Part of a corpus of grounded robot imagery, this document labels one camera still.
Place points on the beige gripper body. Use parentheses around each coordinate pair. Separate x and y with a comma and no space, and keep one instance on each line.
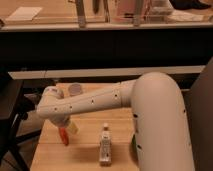
(71,128)

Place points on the red pepper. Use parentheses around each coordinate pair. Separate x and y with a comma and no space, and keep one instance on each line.
(64,136)

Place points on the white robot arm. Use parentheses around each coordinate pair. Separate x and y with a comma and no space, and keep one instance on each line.
(159,116)

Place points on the white squeeze bottle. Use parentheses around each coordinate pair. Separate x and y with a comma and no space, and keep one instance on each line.
(105,146)

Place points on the green plate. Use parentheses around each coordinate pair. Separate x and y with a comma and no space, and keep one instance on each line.
(133,144)

